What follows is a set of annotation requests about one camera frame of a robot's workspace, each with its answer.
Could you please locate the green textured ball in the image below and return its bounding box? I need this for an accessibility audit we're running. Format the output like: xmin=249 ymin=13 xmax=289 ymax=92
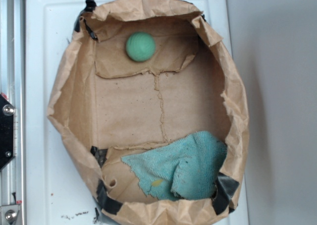
xmin=126 ymin=32 xmax=156 ymax=62

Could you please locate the brown paper bag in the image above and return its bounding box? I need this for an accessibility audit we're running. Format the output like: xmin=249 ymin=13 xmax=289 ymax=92
xmin=48 ymin=0 xmax=249 ymax=225

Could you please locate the teal terry cloth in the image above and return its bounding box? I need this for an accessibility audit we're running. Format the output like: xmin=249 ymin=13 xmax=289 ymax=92
xmin=121 ymin=131 xmax=227 ymax=201

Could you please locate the white plastic tray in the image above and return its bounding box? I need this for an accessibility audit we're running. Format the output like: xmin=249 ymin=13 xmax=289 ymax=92
xmin=25 ymin=0 xmax=249 ymax=225

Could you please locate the black mounting bracket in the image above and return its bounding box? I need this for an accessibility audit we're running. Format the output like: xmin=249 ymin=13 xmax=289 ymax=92
xmin=0 ymin=95 xmax=15 ymax=170

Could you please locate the aluminium frame rail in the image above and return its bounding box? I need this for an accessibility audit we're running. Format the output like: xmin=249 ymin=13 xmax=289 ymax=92
xmin=0 ymin=0 xmax=26 ymax=225

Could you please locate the silver corner bracket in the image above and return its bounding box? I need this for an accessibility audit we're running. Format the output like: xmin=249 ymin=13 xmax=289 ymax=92
xmin=0 ymin=205 xmax=20 ymax=225

